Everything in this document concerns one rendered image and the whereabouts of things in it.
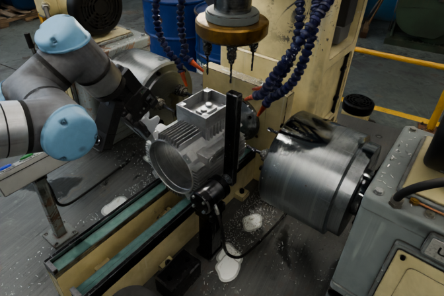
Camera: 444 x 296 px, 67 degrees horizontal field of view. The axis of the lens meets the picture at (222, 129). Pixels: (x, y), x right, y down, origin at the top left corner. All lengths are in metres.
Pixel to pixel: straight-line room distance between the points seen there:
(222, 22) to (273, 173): 0.36
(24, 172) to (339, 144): 0.69
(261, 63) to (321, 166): 0.46
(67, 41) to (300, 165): 0.50
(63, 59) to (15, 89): 0.09
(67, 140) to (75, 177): 0.74
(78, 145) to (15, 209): 0.71
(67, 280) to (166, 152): 0.38
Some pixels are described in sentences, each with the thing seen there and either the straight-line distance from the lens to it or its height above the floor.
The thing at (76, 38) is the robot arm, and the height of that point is 1.39.
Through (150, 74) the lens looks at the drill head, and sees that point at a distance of 1.01.
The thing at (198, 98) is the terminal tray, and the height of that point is 1.13.
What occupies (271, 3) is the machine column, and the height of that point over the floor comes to 1.33.
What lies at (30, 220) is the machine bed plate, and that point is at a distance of 1.15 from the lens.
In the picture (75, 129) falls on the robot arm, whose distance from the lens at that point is 0.50.
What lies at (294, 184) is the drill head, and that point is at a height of 1.08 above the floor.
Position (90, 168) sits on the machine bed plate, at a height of 0.80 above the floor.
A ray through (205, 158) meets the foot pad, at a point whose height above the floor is 1.07.
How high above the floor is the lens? 1.59
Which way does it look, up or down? 35 degrees down
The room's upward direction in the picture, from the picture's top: 2 degrees clockwise
